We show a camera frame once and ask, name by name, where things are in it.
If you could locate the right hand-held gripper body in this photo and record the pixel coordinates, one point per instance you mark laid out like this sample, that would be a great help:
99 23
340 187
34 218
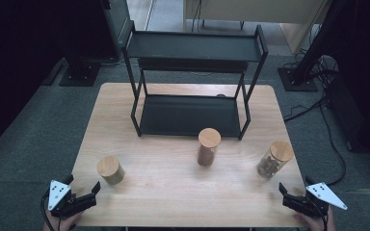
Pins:
322 194

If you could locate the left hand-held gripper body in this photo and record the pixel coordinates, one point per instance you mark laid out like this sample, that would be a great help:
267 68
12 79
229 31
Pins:
59 194

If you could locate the glass jar with nuts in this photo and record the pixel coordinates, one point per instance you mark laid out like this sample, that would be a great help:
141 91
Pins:
277 154

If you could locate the black metal two-tier shelf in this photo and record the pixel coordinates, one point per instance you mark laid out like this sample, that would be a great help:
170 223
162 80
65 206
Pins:
189 115

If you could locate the person's left hand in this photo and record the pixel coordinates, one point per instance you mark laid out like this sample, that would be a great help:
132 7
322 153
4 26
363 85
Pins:
61 224

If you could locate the person's right hand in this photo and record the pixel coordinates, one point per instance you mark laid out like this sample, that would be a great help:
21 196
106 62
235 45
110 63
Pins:
316 224

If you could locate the black box on floor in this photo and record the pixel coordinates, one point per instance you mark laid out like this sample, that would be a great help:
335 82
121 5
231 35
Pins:
350 112

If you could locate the black stand with square base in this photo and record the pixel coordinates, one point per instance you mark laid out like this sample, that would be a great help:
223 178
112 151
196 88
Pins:
80 75

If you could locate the grey metal panel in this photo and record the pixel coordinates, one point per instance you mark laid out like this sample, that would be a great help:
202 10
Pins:
117 22

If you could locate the beige cabinet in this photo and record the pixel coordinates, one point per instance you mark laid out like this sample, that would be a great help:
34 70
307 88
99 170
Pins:
253 9

